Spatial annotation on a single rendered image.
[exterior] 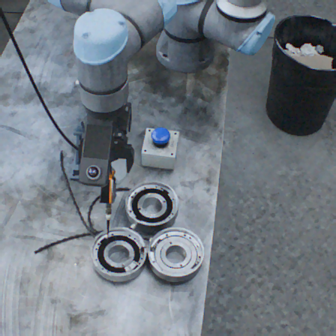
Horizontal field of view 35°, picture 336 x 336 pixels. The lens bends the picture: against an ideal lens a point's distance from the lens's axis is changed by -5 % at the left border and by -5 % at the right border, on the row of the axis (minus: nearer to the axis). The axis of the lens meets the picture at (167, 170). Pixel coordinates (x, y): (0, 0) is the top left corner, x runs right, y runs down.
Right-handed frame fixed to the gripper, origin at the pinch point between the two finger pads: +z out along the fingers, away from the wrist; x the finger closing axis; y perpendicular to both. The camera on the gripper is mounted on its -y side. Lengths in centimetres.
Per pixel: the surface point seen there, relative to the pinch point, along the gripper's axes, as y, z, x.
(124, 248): -7.3, 11.5, -3.3
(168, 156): 13.6, 8.7, -10.0
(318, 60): 106, 58, -63
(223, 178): 69, 93, -30
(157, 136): 16.1, 5.8, -7.5
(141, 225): -2.6, 10.0, -6.2
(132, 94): 34.4, 13.3, 0.2
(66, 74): 40.0, 13.3, 17.7
